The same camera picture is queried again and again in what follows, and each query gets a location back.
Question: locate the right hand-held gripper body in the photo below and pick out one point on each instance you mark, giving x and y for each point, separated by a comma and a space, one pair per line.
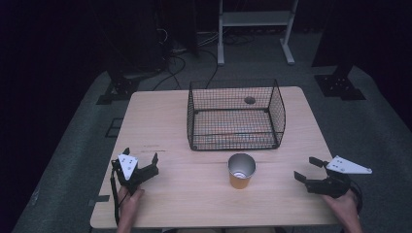
335, 184

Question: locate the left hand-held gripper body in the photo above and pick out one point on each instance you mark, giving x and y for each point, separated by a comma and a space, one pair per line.
129, 168

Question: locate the person's right hand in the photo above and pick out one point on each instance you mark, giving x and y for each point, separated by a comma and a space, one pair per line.
344, 207

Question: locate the person's left hand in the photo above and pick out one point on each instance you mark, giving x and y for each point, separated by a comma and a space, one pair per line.
130, 200

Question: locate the orange cup with silver inside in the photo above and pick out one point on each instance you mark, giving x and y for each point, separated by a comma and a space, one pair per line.
241, 176

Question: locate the black stand base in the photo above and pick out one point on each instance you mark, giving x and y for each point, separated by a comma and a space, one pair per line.
339, 85
118, 90

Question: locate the dark round object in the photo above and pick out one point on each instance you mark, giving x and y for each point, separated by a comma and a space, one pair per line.
249, 100

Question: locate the white metal stand frame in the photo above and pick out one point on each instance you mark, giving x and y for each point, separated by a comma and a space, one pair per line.
256, 19

